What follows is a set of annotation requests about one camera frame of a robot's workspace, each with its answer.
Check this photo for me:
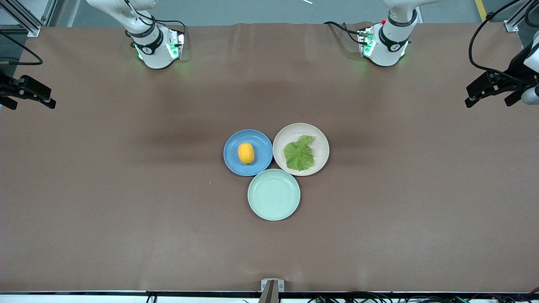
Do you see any black left base cable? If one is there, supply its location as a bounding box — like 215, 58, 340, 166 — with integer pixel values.
323, 21, 368, 45

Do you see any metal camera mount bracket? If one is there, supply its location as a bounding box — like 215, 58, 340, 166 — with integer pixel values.
258, 279, 285, 303

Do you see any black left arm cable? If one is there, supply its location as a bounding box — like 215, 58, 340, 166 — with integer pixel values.
468, 0, 525, 81

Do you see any beige round plate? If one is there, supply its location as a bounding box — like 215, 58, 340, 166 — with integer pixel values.
272, 122, 330, 177

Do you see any aluminium frame profile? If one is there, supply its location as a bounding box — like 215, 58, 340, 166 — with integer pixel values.
503, 0, 539, 32
0, 0, 58, 37

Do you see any black right base cable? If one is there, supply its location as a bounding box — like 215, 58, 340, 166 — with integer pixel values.
123, 0, 187, 48

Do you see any blue round plate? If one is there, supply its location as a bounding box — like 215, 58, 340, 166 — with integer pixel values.
223, 129, 273, 177

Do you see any mint green round plate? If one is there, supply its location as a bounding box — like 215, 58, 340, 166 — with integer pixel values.
247, 168, 301, 221

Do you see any green lettuce leaf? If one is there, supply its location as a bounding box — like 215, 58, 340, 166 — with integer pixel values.
283, 135, 316, 172

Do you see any brown table cover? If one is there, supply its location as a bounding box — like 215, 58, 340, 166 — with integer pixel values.
0, 21, 539, 293

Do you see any yellow lemon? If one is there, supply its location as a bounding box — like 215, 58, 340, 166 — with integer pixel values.
238, 143, 255, 165

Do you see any black cable bundle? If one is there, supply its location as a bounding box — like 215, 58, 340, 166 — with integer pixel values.
307, 290, 539, 303

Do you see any black base cable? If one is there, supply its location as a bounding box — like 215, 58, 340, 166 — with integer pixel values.
323, 21, 368, 45
123, 0, 187, 48

